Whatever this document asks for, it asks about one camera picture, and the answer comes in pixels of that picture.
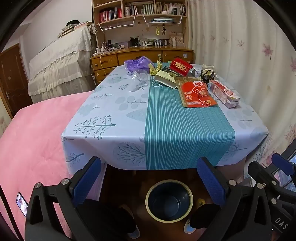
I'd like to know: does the purple plastic bag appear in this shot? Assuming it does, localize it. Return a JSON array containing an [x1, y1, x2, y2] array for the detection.
[[124, 56, 153, 75]]

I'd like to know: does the cream paper packet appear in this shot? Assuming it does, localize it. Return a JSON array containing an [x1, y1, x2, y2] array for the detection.
[[154, 71, 177, 84]]

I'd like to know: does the dark blue trash bin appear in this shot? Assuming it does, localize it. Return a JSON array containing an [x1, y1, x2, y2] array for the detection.
[[145, 179, 194, 221]]

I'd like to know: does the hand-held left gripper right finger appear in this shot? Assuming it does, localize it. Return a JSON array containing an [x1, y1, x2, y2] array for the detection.
[[196, 157, 274, 241]]

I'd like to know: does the person's right leg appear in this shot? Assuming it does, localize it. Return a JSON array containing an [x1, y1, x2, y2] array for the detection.
[[190, 203, 222, 230]]

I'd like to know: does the lace covered piano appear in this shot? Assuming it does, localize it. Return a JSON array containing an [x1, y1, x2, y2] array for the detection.
[[28, 25, 97, 103]]

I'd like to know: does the light blue teal tablecloth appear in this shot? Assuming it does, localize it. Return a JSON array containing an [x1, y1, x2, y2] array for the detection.
[[61, 62, 270, 171]]

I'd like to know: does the black white paper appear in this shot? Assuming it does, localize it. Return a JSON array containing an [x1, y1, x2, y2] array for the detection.
[[199, 68, 216, 84]]

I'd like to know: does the smartphone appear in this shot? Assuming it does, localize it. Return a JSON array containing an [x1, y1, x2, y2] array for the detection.
[[16, 192, 29, 218]]

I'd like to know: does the stack of books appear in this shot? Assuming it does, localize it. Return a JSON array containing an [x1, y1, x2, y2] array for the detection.
[[57, 20, 93, 39]]

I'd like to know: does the pink red carton box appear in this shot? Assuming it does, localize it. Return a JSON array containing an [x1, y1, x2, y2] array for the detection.
[[207, 80, 241, 109]]

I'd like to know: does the orange red patch packet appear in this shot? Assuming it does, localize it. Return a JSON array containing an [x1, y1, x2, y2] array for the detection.
[[174, 76, 218, 108]]

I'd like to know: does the clear plastic bag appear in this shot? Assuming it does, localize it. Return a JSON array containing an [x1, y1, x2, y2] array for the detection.
[[129, 71, 152, 92]]

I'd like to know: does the floral white curtain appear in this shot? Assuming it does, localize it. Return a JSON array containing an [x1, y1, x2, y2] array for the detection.
[[185, 0, 296, 186]]

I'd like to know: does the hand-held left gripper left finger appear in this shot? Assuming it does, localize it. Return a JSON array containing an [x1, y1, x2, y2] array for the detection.
[[25, 156, 102, 241]]

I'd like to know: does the brown wooden door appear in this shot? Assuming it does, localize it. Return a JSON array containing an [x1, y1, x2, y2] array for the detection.
[[0, 44, 33, 120]]

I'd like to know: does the power strip with cables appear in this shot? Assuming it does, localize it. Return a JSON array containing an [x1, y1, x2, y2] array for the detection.
[[96, 42, 116, 54]]

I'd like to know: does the red envelope packet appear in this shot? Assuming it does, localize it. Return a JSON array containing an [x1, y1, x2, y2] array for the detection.
[[169, 58, 194, 76]]

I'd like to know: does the pink blanket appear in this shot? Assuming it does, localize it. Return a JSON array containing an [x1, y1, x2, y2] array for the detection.
[[0, 90, 107, 241]]

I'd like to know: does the white wire basket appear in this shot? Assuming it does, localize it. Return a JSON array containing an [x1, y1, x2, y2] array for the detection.
[[142, 14, 183, 25], [98, 15, 137, 29]]

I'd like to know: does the row of shelf books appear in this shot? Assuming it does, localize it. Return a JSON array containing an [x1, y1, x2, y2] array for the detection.
[[99, 2, 186, 22]]

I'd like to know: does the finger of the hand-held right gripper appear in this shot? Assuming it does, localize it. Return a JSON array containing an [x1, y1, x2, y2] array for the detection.
[[271, 152, 296, 183], [248, 160, 288, 201]]

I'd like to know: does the wooden bookshelf desk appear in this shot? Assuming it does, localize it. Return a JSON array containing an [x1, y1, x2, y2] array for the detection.
[[90, 0, 194, 85]]

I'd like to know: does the white face mask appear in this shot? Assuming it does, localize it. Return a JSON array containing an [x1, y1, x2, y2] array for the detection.
[[151, 79, 178, 89]]

